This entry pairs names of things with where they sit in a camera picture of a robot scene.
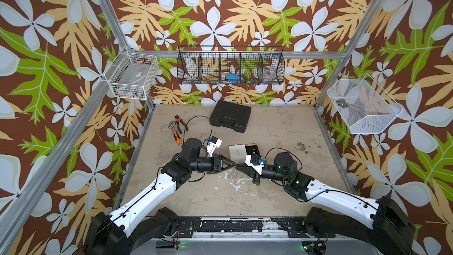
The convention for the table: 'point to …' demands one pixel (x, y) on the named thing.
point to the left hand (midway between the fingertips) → (234, 164)
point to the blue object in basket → (233, 78)
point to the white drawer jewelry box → (238, 151)
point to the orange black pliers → (178, 120)
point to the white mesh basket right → (365, 107)
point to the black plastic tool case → (230, 115)
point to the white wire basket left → (133, 75)
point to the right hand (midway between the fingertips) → (236, 165)
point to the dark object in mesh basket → (342, 102)
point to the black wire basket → (231, 65)
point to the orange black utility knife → (177, 137)
